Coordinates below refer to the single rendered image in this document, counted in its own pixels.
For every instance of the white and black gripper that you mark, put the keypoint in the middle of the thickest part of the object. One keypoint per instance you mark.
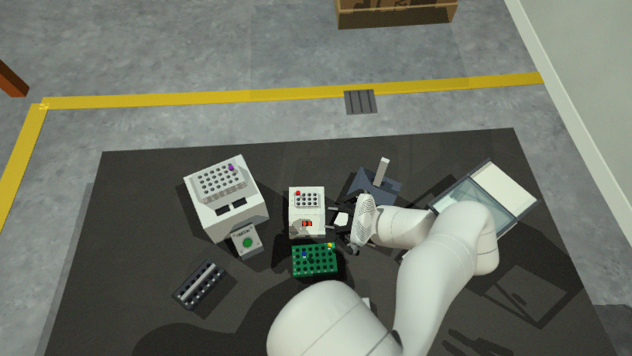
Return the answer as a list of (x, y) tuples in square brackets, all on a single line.
[(340, 232)]

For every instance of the green tube rack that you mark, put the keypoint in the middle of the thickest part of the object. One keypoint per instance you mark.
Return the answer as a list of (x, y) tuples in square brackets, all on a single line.
[(324, 264)]

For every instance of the white benchtop mixer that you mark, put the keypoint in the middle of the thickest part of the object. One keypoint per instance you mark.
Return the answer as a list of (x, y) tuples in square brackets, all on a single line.
[(235, 203)]

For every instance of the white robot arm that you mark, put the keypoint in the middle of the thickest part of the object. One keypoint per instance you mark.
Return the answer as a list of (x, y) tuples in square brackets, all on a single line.
[(330, 319)]

